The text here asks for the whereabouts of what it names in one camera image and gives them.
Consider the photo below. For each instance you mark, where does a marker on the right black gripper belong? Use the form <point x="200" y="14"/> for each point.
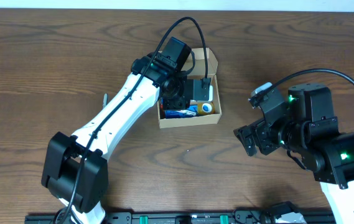
<point x="258" y="135"/>

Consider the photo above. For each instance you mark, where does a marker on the thin black permanent marker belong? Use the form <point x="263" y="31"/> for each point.
<point x="104" y="99"/>

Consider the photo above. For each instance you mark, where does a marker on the cardboard box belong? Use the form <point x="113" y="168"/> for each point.
<point x="196" y="74"/>

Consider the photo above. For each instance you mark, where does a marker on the black whiteboard marker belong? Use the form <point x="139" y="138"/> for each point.
<point x="187" y="113"/>

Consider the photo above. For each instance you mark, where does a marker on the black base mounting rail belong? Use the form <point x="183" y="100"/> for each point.
<point x="237" y="216"/>

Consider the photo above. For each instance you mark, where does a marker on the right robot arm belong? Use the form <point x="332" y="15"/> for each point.
<point x="304" y="123"/>

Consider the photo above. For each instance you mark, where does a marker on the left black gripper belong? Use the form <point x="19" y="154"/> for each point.
<point x="175" y="103"/>

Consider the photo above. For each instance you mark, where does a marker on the blue plastic rectangular block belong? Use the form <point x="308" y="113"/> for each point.
<point x="171" y="114"/>

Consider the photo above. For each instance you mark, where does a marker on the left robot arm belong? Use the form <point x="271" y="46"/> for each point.
<point x="76" y="167"/>

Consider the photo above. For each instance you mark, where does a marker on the yellow tape roll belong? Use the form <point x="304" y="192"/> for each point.
<point x="205" y="108"/>

